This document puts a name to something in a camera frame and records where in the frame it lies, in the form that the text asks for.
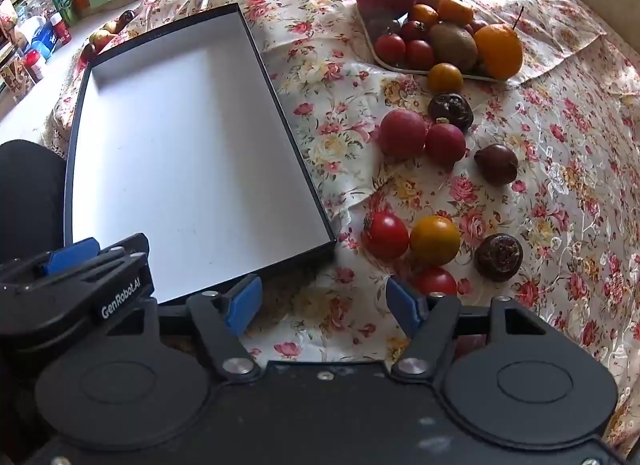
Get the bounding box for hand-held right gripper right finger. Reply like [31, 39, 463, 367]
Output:
[386, 276, 547, 380]

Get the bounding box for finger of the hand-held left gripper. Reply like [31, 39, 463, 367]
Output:
[0, 237, 102, 290]
[50, 232, 151, 287]

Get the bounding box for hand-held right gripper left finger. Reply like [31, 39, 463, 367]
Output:
[143, 274, 264, 380]

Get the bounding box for black box with white inside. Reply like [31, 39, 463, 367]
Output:
[63, 3, 337, 306]

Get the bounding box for smooth dark passion fruit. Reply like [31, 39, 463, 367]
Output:
[473, 144, 519, 186]

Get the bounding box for black clothing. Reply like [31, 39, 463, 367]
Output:
[0, 140, 67, 266]

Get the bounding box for wrinkled dark passion fruit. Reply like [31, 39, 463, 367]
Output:
[428, 93, 474, 133]
[474, 233, 524, 283]

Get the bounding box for floral tablecloth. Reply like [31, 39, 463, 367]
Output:
[42, 0, 640, 456]

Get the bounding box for small red plum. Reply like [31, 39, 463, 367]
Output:
[424, 123, 467, 166]

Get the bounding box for large red plum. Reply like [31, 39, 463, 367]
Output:
[378, 110, 428, 160]

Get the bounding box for red lidded jar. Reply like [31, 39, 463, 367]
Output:
[22, 50, 47, 84]

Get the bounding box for yellow red apple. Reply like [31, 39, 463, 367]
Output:
[90, 29, 117, 52]

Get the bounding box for blue packet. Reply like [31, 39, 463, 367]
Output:
[32, 27, 58, 58]

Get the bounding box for yellow orange tomato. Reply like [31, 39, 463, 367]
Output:
[427, 63, 464, 94]

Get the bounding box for white oblong plate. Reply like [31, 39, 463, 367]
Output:
[356, 7, 507, 82]

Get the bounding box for green can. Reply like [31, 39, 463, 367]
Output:
[51, 0, 81, 26]

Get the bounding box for small red tomato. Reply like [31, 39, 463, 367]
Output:
[374, 34, 407, 66]
[405, 40, 435, 72]
[400, 20, 429, 43]

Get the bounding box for large brown kiwi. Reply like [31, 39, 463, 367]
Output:
[429, 22, 479, 72]

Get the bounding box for large orange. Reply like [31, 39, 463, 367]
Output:
[472, 24, 524, 80]

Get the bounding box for dark purple plum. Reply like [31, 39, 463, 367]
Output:
[367, 15, 402, 38]

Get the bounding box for small orange tangerine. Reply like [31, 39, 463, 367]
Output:
[437, 0, 474, 26]
[411, 4, 440, 28]

